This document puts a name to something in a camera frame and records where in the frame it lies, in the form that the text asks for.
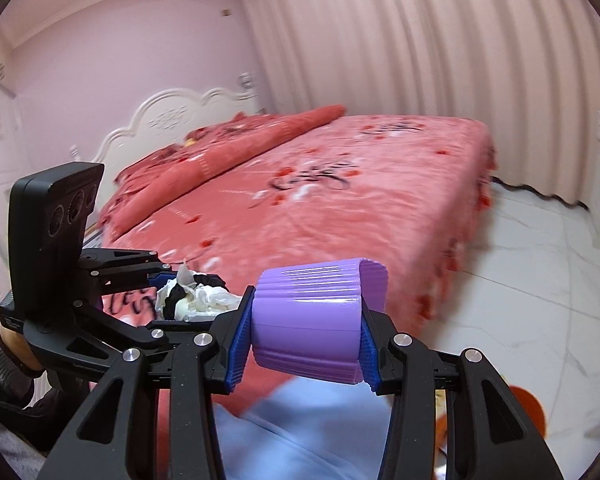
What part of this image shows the pale pleated curtain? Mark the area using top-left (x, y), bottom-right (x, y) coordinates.
top-left (235, 0), bottom-right (600, 206)

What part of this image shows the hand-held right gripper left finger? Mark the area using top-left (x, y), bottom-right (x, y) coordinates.
top-left (37, 285), bottom-right (257, 480)

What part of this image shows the tissue with black tie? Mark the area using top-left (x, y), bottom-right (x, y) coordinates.
top-left (152, 259), bottom-right (246, 322)

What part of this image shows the purple silicone cupcake cup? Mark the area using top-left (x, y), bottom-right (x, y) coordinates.
top-left (250, 257), bottom-right (391, 386)

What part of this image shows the person's left forearm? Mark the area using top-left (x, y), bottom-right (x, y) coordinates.
top-left (0, 322), bottom-right (46, 401)

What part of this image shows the folded red quilt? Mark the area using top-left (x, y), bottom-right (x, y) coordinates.
top-left (100, 104), bottom-right (348, 233)

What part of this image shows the orange plastic bin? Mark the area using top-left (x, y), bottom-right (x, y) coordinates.
top-left (435, 385), bottom-right (548, 461)

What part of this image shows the white bed headboard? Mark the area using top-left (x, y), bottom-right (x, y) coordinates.
top-left (87, 72), bottom-right (261, 186)

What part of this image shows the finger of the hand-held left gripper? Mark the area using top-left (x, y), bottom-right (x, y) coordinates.
top-left (80, 247), bottom-right (182, 292)
top-left (72, 300), bottom-right (223, 358)

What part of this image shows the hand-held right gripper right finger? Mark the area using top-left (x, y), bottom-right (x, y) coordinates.
top-left (360, 307), bottom-right (566, 480)

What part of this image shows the person's light blue garment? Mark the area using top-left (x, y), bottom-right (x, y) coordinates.
top-left (212, 375), bottom-right (396, 480)

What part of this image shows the person's dark garment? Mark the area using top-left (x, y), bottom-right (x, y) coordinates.
top-left (0, 360), bottom-right (88, 461)

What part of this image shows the bed with red floral blanket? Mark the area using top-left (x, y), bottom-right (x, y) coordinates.
top-left (97, 112), bottom-right (498, 416)

